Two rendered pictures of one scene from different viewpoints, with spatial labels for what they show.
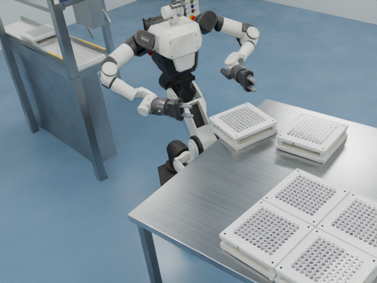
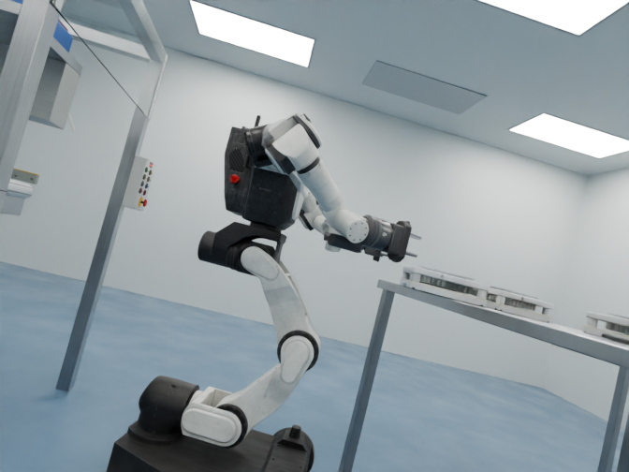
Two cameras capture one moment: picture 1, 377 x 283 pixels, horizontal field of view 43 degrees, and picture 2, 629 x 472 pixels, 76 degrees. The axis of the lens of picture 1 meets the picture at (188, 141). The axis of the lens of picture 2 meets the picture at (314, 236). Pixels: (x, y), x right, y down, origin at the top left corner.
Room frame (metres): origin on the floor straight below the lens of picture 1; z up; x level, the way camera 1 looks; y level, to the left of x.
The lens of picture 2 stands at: (1.69, 1.18, 0.90)
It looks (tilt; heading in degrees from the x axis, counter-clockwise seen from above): 3 degrees up; 300
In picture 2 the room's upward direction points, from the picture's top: 14 degrees clockwise
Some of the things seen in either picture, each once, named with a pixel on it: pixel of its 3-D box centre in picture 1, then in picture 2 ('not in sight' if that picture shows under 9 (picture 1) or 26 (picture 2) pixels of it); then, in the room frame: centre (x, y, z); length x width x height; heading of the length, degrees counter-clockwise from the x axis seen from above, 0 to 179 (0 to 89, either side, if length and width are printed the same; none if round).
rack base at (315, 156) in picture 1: (311, 140); (501, 306); (1.82, -0.58, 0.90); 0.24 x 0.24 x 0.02; 47
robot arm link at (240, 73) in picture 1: (244, 77); (368, 243); (2.33, -0.35, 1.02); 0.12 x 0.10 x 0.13; 17
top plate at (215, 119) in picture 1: (242, 121); (442, 277); (2.00, -0.28, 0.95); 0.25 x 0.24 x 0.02; 115
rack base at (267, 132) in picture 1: (242, 128); (439, 291); (2.00, -0.28, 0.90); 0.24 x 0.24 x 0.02; 25
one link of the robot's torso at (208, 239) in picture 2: (175, 82); (241, 246); (2.65, 0.03, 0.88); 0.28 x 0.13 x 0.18; 25
